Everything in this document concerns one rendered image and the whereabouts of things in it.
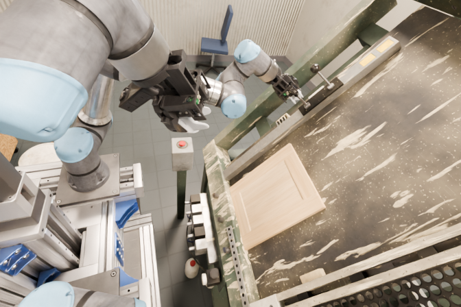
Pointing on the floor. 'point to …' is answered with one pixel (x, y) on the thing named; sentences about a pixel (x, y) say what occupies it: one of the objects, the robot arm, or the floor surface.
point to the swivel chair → (210, 45)
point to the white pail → (39, 155)
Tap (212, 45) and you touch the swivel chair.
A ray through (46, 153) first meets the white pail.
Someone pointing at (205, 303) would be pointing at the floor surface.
